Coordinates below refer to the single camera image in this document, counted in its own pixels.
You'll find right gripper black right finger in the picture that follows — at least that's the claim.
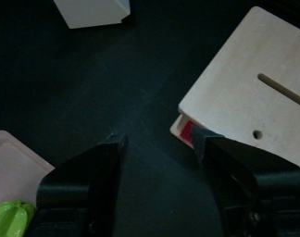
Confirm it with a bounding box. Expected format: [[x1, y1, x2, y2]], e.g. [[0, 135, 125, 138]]
[[190, 125, 300, 237]]

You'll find white box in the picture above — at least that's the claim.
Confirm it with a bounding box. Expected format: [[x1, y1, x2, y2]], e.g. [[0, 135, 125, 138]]
[[53, 0, 131, 30]]

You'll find pale pink plastic tray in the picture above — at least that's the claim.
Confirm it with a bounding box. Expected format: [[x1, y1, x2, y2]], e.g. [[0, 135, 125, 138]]
[[0, 130, 57, 211]]

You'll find green toy bell pepper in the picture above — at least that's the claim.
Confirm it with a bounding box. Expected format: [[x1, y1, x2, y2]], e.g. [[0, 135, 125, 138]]
[[0, 199, 37, 237]]

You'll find red and wood piece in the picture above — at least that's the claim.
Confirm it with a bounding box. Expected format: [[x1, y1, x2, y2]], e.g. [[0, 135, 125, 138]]
[[169, 114, 206, 149]]

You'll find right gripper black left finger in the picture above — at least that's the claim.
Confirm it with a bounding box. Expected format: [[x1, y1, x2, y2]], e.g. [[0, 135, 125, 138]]
[[26, 132, 129, 237]]

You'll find light wooden slotted block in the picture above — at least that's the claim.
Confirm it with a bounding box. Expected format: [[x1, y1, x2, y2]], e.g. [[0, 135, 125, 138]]
[[177, 6, 300, 178]]

